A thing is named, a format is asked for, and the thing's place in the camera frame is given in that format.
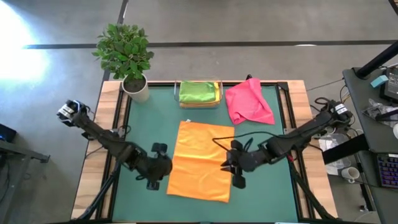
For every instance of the black screen device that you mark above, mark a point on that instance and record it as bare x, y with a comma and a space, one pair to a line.
391, 87

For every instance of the white mug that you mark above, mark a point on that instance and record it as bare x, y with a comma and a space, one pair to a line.
349, 174

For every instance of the potted green leafy plant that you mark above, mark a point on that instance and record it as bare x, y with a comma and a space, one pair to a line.
124, 53

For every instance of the pink microfiber towel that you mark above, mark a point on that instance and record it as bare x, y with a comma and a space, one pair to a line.
248, 99

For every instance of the clear plastic bag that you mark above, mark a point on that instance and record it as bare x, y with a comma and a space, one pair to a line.
334, 169

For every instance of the dark grey metal stand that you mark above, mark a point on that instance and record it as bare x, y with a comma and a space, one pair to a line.
25, 154

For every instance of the small black clamp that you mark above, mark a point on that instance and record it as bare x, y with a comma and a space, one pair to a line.
248, 76

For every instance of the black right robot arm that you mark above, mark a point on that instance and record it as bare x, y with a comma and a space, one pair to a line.
298, 137

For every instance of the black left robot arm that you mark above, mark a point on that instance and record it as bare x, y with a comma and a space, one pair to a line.
102, 138

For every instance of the yellow microfiber towel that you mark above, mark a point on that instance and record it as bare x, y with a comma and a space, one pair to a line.
216, 93

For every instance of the black aluminium table frame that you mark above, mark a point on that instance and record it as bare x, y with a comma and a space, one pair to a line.
283, 86

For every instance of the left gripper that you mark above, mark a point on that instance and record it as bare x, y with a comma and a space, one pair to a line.
155, 169

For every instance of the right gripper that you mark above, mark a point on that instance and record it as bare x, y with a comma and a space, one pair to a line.
248, 161

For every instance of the small light blue box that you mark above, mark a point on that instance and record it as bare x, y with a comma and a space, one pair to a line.
379, 81

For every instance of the black device with blue light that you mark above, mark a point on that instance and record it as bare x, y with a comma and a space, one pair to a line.
7, 133

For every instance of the crumpled clear plastic wrap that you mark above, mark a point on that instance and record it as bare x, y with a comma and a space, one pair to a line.
374, 109

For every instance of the orange microfiber towel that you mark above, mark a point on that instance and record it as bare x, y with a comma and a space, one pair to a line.
199, 161
199, 106

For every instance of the black diagonal pole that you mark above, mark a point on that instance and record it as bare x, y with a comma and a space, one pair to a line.
377, 60

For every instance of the black elongated tool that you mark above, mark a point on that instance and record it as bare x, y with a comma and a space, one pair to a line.
387, 115

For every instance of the dark grey side desk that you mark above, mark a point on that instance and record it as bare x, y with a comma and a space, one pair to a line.
360, 93

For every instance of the white round object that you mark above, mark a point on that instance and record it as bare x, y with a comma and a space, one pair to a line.
396, 130

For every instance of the black flat bar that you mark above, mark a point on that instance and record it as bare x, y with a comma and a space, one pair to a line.
345, 149

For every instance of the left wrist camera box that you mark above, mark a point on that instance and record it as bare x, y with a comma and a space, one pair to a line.
153, 186

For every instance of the teal table mat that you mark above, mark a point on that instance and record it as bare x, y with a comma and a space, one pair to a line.
149, 124

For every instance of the black diagonal frame strut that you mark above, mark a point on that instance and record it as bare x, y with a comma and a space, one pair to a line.
320, 208
96, 200

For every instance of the green microfiber towel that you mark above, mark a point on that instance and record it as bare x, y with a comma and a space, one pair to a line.
197, 91

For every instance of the small grey caster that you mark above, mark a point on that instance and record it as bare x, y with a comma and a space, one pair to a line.
363, 208

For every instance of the backlit black keyboard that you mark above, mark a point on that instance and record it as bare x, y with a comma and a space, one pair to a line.
388, 171

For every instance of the clear plastic bin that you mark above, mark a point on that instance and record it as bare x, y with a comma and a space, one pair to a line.
176, 93

